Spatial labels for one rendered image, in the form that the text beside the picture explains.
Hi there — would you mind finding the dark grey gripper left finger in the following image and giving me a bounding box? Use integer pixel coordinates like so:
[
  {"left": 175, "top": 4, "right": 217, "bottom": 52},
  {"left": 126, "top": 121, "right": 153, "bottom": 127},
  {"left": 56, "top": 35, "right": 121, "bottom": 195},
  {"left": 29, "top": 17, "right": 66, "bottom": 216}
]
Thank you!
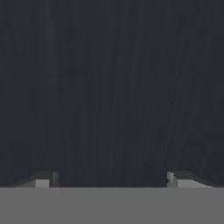
[{"left": 8, "top": 170, "right": 60, "bottom": 189}]

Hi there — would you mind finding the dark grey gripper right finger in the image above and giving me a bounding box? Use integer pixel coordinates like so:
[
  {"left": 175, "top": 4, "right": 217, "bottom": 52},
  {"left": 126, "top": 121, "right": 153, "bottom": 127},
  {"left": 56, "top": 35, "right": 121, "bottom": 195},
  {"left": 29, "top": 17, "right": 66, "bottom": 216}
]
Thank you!
[{"left": 166, "top": 170, "right": 220, "bottom": 189}]

